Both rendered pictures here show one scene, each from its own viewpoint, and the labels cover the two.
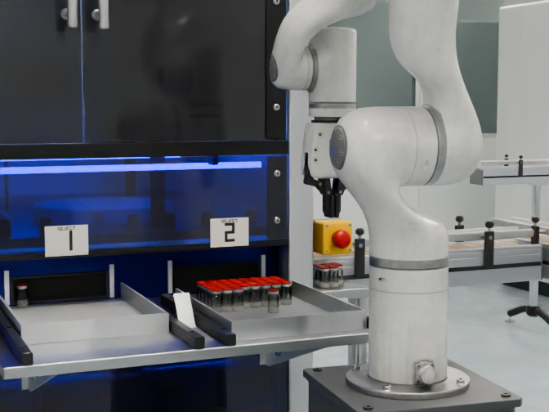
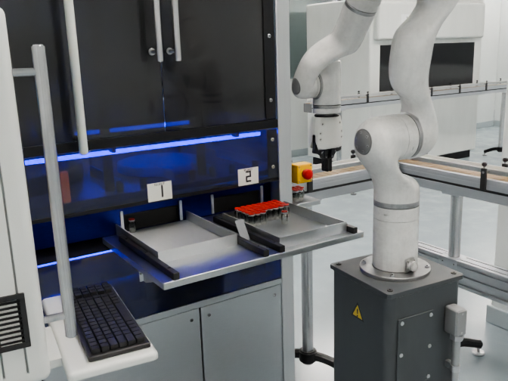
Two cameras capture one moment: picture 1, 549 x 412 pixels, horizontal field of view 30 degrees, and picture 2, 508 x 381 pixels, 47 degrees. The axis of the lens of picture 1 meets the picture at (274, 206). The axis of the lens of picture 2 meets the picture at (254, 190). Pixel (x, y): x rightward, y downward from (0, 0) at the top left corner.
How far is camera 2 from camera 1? 0.49 m
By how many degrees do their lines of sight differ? 13
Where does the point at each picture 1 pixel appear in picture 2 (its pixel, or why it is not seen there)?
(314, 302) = (303, 215)
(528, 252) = not seen: hidden behind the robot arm
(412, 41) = (408, 78)
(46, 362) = (185, 276)
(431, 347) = (413, 250)
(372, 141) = (387, 139)
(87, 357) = (206, 270)
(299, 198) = (284, 152)
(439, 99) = (417, 109)
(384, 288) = (388, 220)
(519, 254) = not seen: hidden behind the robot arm
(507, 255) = not seen: hidden behind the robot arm
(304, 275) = (287, 196)
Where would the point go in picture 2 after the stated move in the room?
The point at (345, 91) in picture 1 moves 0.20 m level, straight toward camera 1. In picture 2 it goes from (337, 98) to (357, 104)
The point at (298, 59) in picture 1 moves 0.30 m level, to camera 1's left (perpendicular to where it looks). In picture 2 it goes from (314, 82) to (209, 86)
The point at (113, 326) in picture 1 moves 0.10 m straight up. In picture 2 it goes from (208, 246) to (205, 213)
